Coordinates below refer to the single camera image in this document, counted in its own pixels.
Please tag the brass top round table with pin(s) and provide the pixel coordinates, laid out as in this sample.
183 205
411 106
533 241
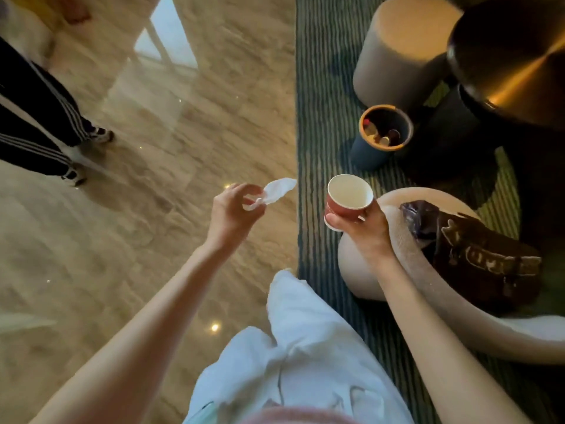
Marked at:
507 52

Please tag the small round trash bin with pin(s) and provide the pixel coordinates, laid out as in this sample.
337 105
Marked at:
366 156

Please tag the person's white trousers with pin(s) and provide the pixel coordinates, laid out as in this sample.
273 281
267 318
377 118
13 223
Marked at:
318 340

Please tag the white boucle armchair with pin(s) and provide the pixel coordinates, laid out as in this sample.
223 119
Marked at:
362 273

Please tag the white tissue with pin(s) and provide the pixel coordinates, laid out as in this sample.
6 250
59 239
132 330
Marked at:
278 189

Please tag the person's left forearm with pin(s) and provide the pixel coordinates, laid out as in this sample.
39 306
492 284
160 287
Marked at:
132 348

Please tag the white round stool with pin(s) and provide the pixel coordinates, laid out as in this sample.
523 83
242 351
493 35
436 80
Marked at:
397 61

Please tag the person's right hand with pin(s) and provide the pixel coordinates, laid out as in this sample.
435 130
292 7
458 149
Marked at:
371 236

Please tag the phone in trouser pocket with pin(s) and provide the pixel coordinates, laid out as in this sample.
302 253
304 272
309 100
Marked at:
201 415

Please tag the person's pink top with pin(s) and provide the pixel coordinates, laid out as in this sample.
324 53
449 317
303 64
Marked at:
300 417

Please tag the person's left hand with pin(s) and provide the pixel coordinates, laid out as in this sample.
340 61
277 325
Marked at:
229 220

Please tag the striped blue-green rug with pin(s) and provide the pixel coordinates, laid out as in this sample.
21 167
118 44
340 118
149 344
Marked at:
322 83

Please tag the person's right forearm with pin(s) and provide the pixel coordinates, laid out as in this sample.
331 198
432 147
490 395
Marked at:
441 357

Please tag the dark brown printed bag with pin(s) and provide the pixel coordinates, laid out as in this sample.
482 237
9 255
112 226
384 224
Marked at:
476 260

